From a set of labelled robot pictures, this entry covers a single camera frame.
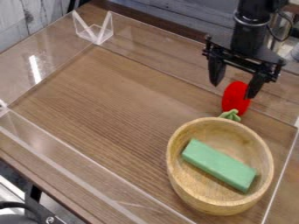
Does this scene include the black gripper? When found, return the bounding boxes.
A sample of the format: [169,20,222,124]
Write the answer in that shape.
[202,35,286,99]

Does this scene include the red knitted fruit green stem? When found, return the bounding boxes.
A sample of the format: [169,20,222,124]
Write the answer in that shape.
[218,80,252,123]

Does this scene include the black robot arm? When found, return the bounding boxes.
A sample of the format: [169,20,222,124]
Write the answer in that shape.
[202,0,290,99]

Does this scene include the round wooden bowl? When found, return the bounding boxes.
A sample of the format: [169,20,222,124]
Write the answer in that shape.
[165,117,275,216]

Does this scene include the clear acrylic tray walls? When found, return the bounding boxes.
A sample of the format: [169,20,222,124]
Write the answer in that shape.
[0,6,299,224]

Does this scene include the green rectangular block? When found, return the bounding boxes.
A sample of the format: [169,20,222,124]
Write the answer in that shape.
[182,138,258,193]

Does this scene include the clear acrylic corner bracket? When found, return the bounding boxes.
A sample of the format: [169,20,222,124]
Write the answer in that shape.
[71,11,113,46]

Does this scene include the black table leg bracket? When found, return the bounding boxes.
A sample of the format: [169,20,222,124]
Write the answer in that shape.
[0,183,68,224]

